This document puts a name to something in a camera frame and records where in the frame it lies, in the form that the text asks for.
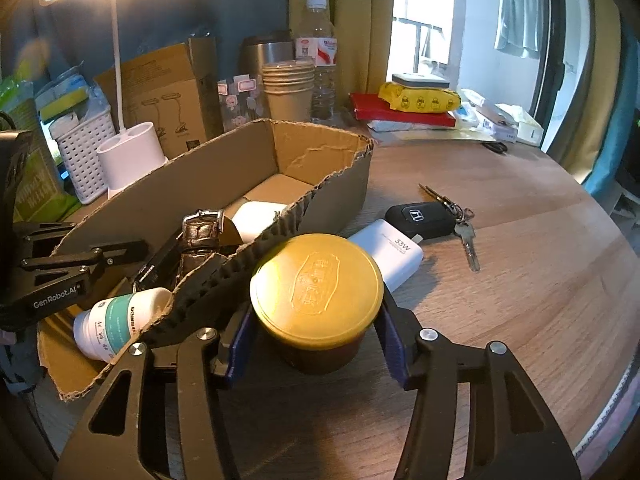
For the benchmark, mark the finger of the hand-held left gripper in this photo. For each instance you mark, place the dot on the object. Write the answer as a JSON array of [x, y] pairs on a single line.
[[115, 252], [42, 235]]

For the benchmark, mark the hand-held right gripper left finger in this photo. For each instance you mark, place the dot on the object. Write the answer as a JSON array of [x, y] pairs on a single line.
[[235, 355]]

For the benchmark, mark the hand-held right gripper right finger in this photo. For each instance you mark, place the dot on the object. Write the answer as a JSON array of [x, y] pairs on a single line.
[[397, 355]]

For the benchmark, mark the cardboard box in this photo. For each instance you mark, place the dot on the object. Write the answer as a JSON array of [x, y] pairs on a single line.
[[150, 195]]

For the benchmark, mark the white 33W charger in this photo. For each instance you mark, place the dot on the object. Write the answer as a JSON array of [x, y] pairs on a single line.
[[395, 250]]

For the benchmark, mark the yellow lid jar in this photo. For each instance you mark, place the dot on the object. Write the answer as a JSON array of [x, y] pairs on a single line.
[[315, 285]]

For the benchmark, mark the silver key bunch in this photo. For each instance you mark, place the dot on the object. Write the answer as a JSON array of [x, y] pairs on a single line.
[[467, 240]]

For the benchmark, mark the black car key fob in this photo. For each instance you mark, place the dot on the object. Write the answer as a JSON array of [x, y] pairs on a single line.
[[417, 220]]

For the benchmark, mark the green snack bag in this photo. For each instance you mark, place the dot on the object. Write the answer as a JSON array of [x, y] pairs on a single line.
[[40, 185]]

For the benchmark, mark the white green label medicine bottle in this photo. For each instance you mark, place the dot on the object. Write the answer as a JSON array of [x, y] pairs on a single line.
[[120, 320]]

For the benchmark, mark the white plastic basket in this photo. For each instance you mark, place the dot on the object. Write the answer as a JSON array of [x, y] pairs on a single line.
[[85, 155]]

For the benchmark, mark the white desk lamp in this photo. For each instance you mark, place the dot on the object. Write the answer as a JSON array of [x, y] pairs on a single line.
[[132, 160]]

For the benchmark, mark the blue yellow sponge pack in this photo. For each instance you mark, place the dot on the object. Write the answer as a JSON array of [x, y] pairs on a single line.
[[65, 95]]

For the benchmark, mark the brown printed carton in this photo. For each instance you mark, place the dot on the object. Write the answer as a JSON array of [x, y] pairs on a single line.
[[160, 90]]

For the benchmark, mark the stack of white papers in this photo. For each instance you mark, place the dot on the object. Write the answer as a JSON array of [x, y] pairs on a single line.
[[425, 135]]

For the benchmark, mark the stack of brown paper cups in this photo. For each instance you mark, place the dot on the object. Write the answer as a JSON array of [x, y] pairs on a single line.
[[287, 102]]

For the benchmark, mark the black scissors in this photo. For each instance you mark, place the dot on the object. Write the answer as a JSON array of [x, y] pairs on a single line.
[[495, 147]]

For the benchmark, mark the steel thermos flask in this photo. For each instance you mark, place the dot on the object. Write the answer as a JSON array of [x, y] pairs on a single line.
[[270, 52]]

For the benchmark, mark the clear plastic pack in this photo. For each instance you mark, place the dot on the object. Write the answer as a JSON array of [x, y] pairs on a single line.
[[467, 110]]

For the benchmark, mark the yellow wet wipes packet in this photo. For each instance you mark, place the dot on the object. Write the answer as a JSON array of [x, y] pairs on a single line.
[[420, 100]]

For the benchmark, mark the pale yellow tissue box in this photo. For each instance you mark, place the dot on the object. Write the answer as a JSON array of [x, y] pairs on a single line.
[[525, 127]]

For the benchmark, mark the white grey flat device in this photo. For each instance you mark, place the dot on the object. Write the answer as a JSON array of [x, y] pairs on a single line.
[[420, 80]]

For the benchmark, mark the clear plastic water bottle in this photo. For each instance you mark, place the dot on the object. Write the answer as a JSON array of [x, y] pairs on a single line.
[[320, 25]]

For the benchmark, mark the yellow curtain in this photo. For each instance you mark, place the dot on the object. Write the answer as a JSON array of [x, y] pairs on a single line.
[[360, 20], [585, 85]]

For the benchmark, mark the hanging pale green garment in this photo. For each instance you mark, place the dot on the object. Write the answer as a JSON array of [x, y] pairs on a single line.
[[517, 15]]

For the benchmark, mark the black sliding door frame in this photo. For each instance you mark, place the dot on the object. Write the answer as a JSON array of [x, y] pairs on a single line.
[[555, 35]]

